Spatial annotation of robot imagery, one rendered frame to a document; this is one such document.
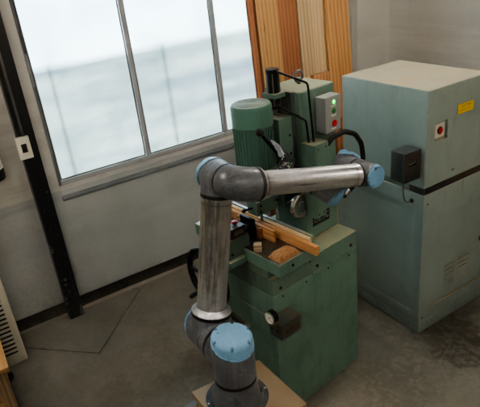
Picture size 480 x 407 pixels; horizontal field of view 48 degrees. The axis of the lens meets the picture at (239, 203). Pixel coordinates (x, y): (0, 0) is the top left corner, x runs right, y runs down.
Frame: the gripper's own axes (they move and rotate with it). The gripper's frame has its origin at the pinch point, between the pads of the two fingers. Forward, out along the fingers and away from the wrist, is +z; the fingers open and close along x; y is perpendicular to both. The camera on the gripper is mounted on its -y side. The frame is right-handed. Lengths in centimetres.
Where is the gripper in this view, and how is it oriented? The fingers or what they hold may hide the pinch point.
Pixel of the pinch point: (260, 155)
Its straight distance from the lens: 219.8
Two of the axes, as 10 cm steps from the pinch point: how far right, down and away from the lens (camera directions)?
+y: -0.4, -1.6, -9.9
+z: -8.7, -4.8, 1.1
